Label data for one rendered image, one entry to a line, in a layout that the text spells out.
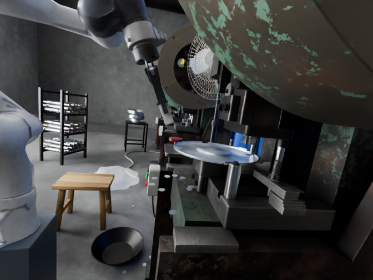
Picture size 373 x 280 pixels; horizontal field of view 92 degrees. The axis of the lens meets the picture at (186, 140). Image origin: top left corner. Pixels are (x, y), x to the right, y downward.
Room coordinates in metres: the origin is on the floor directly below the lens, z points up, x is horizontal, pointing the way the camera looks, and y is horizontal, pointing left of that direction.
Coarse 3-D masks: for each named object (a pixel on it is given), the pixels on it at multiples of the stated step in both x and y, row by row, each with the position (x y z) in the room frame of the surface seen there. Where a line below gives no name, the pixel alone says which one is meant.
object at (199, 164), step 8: (168, 144) 0.64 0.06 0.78; (168, 152) 0.53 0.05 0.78; (176, 152) 0.54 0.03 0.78; (200, 168) 0.56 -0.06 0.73; (208, 168) 0.56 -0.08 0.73; (216, 168) 0.57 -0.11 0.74; (192, 176) 0.63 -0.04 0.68; (200, 176) 0.56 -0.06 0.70; (208, 176) 0.56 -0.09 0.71; (216, 176) 0.57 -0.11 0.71; (200, 184) 0.56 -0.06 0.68
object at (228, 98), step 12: (228, 84) 0.67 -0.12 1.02; (228, 96) 0.60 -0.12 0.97; (240, 96) 0.57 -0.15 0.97; (252, 96) 0.55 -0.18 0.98; (228, 108) 0.58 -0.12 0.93; (240, 108) 0.56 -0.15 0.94; (252, 108) 0.55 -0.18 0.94; (264, 108) 0.56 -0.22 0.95; (276, 108) 0.57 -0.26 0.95; (228, 120) 0.57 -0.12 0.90; (240, 120) 0.55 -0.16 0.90; (252, 120) 0.55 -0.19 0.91; (264, 120) 0.56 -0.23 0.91; (276, 120) 0.57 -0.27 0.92
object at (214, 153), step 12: (180, 144) 0.66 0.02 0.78; (192, 144) 0.69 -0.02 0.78; (204, 144) 0.72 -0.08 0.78; (216, 144) 0.75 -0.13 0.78; (192, 156) 0.49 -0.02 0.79; (204, 156) 0.53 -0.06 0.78; (216, 156) 0.55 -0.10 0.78; (228, 156) 0.56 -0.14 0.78; (240, 156) 0.59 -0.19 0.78; (252, 156) 0.61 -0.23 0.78
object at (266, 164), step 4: (264, 160) 0.59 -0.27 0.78; (252, 164) 0.56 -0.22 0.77; (256, 164) 0.56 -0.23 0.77; (260, 164) 0.56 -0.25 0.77; (264, 164) 0.56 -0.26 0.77; (268, 164) 0.57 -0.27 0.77; (244, 168) 0.55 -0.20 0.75; (248, 168) 0.56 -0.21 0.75; (252, 168) 0.56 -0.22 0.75; (256, 168) 0.56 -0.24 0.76; (260, 168) 0.56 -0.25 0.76; (264, 168) 0.57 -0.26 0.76; (268, 168) 0.57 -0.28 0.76; (244, 172) 0.55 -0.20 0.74; (248, 172) 0.56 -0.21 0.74; (252, 172) 0.56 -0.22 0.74
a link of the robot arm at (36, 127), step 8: (0, 96) 0.53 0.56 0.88; (0, 104) 0.53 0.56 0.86; (8, 104) 0.54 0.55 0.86; (16, 104) 0.56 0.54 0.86; (0, 112) 0.53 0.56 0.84; (8, 112) 0.53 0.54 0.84; (16, 112) 0.54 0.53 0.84; (24, 112) 0.57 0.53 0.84; (32, 120) 0.58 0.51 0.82; (40, 120) 0.64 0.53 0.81; (32, 128) 0.56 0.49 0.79; (40, 128) 0.60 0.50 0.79; (32, 136) 0.55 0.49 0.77
